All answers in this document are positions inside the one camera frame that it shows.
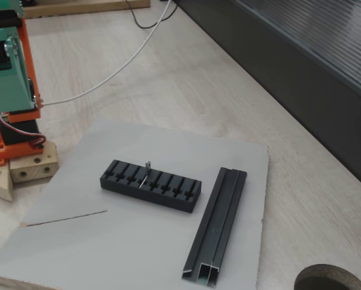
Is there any small metal pin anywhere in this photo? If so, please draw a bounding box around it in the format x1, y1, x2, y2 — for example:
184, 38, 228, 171
139, 161, 153, 190

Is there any black slotted rack block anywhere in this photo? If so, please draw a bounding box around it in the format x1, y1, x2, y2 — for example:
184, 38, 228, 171
99, 159, 202, 214

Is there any short black aluminium profile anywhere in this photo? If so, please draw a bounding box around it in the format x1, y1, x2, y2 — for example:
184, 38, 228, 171
181, 167, 248, 288

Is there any grey laminated chipboard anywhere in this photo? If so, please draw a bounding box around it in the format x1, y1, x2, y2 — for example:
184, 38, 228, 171
0, 118, 269, 290

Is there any wooden block with screw holes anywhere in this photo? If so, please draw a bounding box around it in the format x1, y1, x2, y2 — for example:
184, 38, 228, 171
10, 141, 59, 184

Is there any light wooden board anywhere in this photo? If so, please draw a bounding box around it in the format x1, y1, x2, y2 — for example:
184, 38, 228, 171
22, 0, 151, 19

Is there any white usb cable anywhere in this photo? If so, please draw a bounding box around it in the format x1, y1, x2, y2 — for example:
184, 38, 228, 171
40, 0, 173, 106

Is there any thin black cable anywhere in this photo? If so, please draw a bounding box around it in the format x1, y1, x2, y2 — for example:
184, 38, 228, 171
125, 0, 180, 30

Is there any red white black servo wire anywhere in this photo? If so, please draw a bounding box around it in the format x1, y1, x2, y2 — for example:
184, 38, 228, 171
0, 115, 47, 149

